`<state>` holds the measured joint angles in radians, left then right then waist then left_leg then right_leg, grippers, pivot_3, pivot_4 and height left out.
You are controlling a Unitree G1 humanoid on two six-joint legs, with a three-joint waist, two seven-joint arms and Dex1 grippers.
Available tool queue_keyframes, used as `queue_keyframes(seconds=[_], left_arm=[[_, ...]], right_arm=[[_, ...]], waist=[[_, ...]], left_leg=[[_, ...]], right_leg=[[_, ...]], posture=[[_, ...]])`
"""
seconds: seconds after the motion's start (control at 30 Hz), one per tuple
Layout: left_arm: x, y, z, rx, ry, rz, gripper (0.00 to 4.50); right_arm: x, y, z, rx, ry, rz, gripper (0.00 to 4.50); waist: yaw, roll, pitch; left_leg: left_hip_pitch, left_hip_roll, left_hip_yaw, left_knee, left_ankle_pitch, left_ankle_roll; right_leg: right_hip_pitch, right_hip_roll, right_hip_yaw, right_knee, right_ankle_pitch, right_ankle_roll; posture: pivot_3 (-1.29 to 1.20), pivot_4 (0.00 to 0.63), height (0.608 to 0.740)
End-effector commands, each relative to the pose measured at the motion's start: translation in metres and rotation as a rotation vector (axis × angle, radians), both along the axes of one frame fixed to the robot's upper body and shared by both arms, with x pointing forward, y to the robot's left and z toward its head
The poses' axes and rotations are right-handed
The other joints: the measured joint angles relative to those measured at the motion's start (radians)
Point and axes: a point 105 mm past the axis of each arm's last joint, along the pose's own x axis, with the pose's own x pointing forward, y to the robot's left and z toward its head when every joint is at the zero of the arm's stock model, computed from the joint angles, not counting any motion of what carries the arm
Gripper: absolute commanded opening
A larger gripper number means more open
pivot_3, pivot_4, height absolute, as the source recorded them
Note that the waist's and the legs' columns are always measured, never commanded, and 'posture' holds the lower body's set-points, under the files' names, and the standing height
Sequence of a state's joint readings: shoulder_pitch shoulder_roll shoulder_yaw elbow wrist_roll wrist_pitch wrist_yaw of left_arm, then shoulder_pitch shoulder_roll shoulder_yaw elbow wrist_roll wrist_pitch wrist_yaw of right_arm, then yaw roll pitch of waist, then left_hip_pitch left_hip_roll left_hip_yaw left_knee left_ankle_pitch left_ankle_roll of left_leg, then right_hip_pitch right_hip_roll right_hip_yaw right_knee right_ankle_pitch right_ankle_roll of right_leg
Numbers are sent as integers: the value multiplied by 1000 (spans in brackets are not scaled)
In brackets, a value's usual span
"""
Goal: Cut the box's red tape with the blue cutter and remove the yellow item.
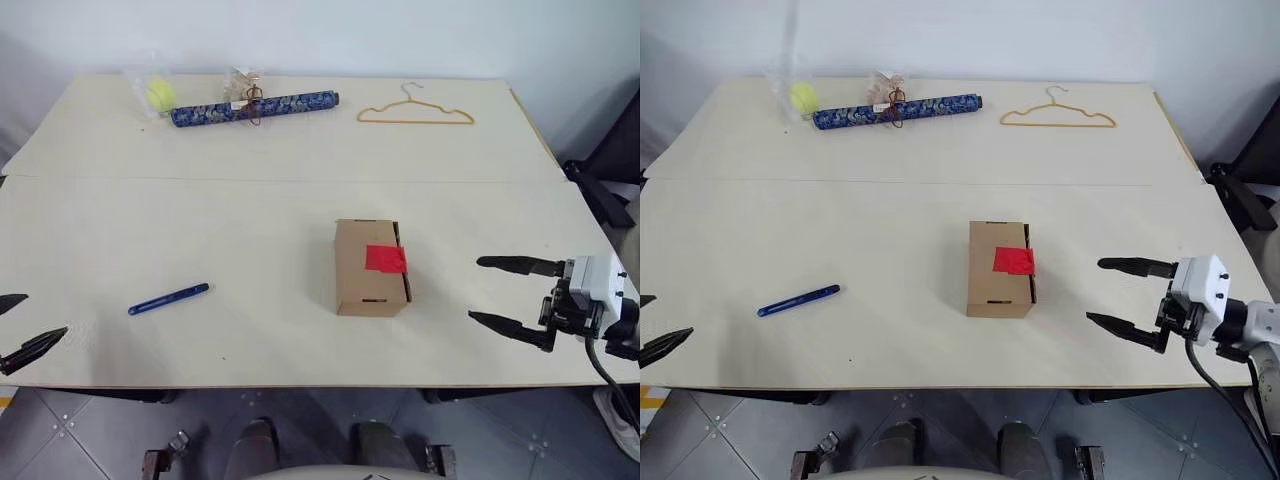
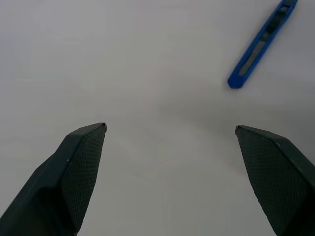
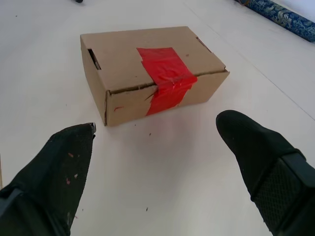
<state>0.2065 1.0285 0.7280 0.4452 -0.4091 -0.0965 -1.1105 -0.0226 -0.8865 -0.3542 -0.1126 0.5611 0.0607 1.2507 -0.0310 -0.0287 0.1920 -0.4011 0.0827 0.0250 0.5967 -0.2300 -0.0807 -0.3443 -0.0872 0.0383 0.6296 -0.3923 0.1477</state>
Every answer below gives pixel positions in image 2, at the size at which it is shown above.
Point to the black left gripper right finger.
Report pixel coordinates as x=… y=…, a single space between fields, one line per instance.
x=278 y=177

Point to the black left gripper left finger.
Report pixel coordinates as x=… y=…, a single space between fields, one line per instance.
x=49 y=186

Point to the blue utility knife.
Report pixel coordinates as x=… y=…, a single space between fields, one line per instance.
x=256 y=52

